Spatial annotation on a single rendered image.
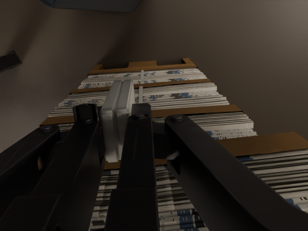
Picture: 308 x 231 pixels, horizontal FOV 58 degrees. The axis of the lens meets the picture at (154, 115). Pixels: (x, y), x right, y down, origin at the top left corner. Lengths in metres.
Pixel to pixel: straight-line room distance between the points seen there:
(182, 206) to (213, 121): 0.27
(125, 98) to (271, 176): 0.16
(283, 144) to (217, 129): 0.16
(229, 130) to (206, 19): 0.75
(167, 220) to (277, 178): 0.11
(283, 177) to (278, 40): 1.02
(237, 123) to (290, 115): 0.90
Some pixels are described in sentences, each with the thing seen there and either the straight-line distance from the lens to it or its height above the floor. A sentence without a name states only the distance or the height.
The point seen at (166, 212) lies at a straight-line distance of 0.23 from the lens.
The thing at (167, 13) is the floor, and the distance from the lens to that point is 1.13.
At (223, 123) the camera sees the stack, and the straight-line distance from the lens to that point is 0.47.
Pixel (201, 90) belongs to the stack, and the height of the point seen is 0.49.
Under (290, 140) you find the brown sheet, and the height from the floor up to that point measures 0.86.
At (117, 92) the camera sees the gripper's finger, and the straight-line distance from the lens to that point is 0.18.
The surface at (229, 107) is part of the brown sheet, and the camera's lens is 0.56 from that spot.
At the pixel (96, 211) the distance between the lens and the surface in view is 0.24.
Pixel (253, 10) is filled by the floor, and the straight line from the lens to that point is 1.21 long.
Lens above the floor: 1.13
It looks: 70 degrees down
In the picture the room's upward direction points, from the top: 174 degrees clockwise
